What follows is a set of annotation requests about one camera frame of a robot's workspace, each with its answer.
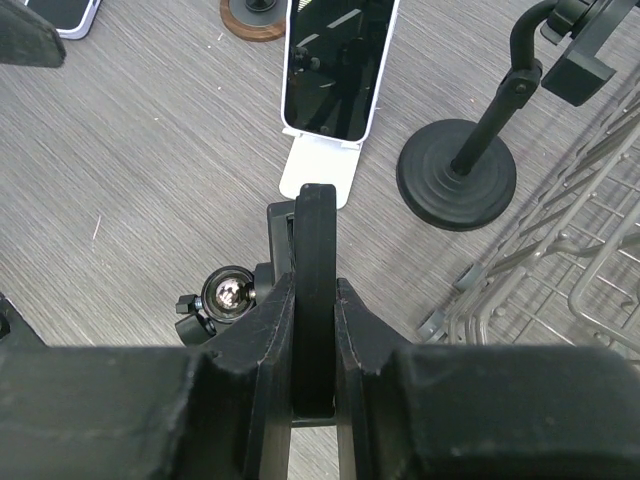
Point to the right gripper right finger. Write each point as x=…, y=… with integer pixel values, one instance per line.
x=409, y=411

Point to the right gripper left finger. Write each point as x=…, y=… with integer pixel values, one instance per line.
x=218, y=411

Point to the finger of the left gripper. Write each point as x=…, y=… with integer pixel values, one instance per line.
x=15, y=331
x=27, y=39

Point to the black stand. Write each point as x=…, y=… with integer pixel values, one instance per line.
x=458, y=175
x=230, y=292

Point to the black stand front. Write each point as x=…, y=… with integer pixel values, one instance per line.
x=458, y=175

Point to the round wooden phone stand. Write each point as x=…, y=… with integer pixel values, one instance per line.
x=254, y=20

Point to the white folding phone stand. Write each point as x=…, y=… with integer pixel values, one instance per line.
x=316, y=159

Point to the lilac case phone on white stand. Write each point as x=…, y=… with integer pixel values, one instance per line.
x=334, y=61

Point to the metal dish rack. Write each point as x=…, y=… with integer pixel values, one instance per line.
x=569, y=273

